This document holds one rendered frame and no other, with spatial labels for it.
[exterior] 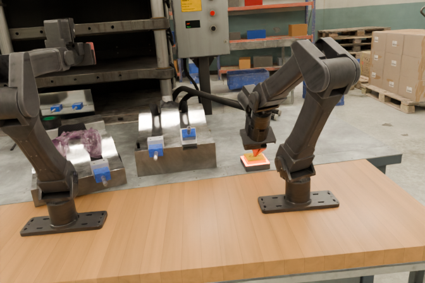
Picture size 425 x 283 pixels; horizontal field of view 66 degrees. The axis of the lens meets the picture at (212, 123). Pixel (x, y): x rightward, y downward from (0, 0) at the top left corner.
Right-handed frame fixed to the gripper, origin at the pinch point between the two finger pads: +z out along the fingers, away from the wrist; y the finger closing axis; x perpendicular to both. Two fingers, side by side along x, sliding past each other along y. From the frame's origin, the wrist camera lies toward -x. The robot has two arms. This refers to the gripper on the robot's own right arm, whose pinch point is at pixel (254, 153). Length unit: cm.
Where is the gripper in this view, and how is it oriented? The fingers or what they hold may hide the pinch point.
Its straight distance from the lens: 108.8
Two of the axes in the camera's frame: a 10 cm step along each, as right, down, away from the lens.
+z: -0.1, 6.9, 7.2
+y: -9.9, 1.1, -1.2
